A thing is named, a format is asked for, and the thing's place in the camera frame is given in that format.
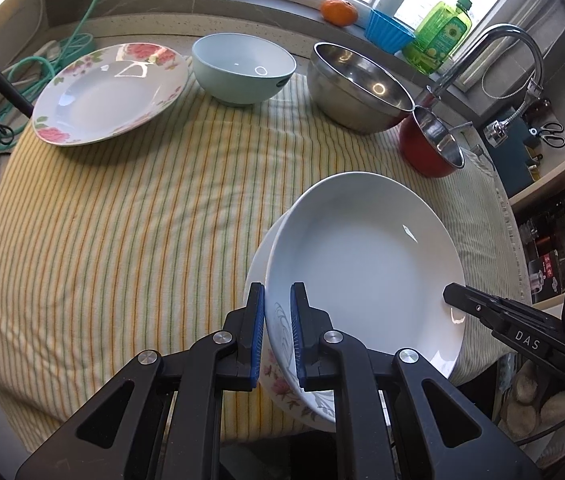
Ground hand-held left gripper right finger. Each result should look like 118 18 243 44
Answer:
290 282 543 480

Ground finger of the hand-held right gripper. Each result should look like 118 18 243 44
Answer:
443 282 565 391

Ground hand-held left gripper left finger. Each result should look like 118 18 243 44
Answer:
15 282 266 480

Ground small floral deep plate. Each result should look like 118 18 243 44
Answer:
245 220 338 433

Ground plain white plate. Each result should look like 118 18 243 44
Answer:
266 172 467 381

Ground red steel bowl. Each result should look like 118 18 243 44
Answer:
399 106 465 179

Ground light blue bowl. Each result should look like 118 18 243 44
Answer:
191 33 297 107

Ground red label box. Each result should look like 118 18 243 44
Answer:
527 252 565 306

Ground beige lumpy vegetable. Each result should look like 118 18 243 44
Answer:
540 390 565 428
511 360 543 406

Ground white storage shelf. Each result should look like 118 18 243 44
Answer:
507 135 565 306

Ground dark teal board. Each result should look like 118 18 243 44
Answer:
491 127 539 197

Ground striped yellow cloth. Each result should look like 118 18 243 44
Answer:
0 55 531 453

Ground flexible metal sprayer head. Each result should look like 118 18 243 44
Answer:
483 92 538 147

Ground large steel mixing bowl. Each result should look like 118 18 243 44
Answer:
307 41 416 135

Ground chrome kitchen faucet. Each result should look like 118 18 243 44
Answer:
423 23 547 111

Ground green dish soap bottle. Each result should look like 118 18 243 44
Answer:
403 0 483 75

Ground large pink floral plate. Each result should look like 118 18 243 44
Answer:
31 42 189 147

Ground blue fluted silicone cup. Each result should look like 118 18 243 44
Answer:
365 8 417 55

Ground orange tangerine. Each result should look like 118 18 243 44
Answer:
321 0 359 27

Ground white power strip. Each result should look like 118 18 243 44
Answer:
36 40 64 62

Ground black wire basket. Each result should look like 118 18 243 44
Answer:
493 355 565 461

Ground black handled scissors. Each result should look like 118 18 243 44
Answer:
530 121 565 149

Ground metal bead chain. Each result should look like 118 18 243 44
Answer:
481 52 534 98

